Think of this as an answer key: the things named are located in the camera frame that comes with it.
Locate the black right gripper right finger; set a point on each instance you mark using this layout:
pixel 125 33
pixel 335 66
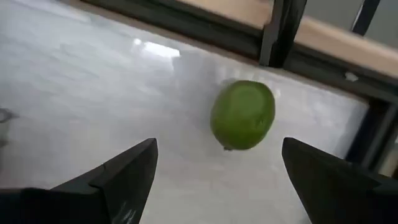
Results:
pixel 339 196

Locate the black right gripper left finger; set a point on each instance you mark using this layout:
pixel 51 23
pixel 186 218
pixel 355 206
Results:
pixel 112 193

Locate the green lime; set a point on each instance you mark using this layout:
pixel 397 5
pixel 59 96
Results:
pixel 242 113

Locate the tan wooden board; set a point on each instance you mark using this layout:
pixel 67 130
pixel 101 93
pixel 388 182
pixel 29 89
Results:
pixel 342 45

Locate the black frame post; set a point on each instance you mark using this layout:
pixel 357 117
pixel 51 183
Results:
pixel 281 31

